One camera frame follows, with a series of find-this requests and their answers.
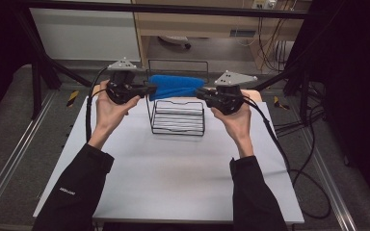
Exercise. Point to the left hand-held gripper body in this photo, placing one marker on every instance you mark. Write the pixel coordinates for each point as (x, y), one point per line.
(122, 91)

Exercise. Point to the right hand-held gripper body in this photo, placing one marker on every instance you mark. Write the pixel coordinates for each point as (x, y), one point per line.
(228, 101)

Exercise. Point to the blue microfibre cloth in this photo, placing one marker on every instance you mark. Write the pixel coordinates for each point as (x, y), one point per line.
(176, 85)

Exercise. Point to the person's right hand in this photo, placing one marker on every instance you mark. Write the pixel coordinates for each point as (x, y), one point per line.
(239, 123)

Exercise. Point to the person's left hand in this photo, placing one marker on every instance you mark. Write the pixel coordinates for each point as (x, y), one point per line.
(109, 115)

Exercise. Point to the black yellow floor tape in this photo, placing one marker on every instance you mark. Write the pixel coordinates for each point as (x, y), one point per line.
(281, 103)
(73, 98)

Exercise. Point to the white chair base with caster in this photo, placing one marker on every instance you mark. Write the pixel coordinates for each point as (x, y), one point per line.
(175, 40)

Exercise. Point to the light wooden desk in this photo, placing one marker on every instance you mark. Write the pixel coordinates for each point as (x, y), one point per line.
(205, 24)

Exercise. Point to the white cabinet panel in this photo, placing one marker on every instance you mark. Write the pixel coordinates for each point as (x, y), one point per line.
(83, 35)

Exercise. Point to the white power strip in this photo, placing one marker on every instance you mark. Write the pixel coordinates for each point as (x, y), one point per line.
(263, 4)

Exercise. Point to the black curtain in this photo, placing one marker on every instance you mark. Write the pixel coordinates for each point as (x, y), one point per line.
(0, 48)
(350, 80)

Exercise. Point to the black metal frame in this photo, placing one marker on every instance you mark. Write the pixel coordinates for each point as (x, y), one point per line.
(173, 9)

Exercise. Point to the aluminium floor rail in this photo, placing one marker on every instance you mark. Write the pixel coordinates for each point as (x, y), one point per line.
(13, 154)
(334, 186)

